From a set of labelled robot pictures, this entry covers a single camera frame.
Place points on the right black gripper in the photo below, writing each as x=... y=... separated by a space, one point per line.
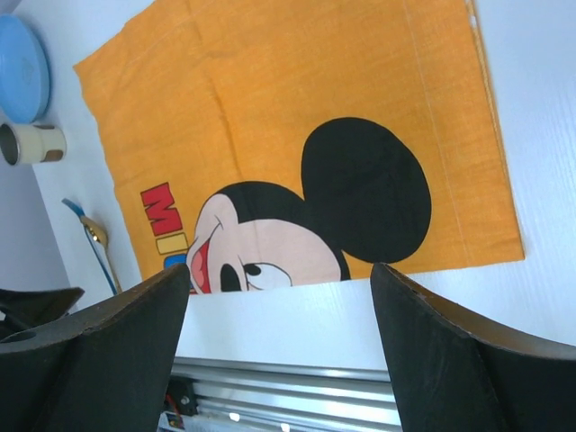
x=103 y=368

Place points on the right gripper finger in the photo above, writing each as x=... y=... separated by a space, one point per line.
x=452 y=369

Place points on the gold metal spoon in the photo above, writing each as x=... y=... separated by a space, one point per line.
x=98 y=238

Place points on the orange Mickey Mouse placemat cloth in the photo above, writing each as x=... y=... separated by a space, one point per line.
x=274 y=143

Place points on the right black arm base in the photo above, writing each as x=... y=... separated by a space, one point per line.
x=180 y=397

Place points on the blue plastic fork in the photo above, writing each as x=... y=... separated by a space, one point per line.
x=78 y=211

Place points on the cream metal cup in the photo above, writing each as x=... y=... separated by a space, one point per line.
x=28 y=144

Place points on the blue plastic plate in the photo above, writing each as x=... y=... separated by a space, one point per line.
x=25 y=73

